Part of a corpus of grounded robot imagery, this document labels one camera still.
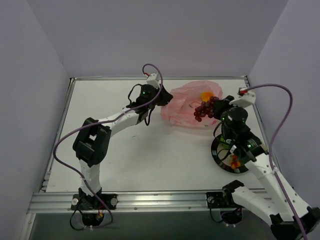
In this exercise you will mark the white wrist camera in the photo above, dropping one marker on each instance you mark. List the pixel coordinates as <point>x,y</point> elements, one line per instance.
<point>153,80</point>
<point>245,98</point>

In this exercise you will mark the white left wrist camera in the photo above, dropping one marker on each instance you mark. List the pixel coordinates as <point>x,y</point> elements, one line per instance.
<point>153,80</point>

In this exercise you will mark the dark red fake grapes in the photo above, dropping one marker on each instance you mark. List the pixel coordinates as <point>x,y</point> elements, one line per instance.
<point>206,109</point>

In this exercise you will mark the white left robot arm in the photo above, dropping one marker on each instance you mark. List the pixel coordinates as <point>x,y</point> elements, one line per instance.
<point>92,143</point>

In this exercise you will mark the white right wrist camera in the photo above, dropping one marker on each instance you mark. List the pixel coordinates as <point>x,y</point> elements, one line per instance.
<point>245,98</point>

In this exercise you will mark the fake strawberry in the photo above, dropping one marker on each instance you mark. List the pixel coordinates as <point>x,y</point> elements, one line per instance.
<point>235,162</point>

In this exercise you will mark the orange fake fruit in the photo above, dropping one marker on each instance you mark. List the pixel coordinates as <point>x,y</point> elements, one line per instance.
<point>206,96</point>

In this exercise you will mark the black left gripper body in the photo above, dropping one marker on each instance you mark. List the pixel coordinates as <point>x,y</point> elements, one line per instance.
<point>161,97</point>

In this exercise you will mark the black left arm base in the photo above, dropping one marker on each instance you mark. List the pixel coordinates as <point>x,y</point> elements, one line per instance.
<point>93,212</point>

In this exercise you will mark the pink floral plastic bag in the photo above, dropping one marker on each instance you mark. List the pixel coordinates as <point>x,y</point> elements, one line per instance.
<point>180,110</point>

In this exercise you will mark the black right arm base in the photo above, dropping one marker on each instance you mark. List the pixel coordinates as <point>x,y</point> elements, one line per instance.
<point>230,213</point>

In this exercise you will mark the dark rimmed beige plate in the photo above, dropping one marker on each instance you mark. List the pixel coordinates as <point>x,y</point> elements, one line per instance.
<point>225,160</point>

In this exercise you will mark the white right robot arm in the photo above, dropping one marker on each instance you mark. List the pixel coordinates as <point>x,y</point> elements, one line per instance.
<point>288,215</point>

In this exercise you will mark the green fake fruit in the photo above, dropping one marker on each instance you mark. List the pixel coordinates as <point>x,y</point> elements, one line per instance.
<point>224,143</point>

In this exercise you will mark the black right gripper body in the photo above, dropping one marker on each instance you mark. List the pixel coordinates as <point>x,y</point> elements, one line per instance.
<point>220,106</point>

